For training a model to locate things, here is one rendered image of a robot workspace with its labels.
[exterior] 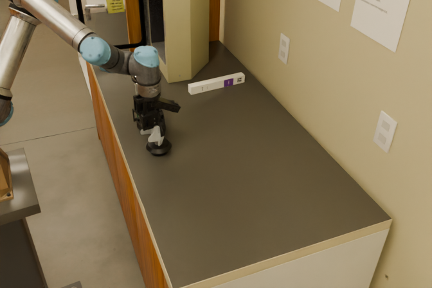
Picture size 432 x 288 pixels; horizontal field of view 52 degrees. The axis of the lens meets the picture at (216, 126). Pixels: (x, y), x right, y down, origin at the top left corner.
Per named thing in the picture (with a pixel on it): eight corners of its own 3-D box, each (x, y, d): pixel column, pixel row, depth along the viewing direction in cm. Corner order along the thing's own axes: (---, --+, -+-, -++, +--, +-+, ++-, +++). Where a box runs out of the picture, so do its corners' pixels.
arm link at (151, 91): (152, 73, 147) (165, 83, 141) (153, 85, 149) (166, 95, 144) (132, 79, 143) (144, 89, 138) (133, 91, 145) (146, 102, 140)
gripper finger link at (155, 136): (147, 150, 154) (143, 126, 150) (161, 144, 157) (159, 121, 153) (152, 153, 152) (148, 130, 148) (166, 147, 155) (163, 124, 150)
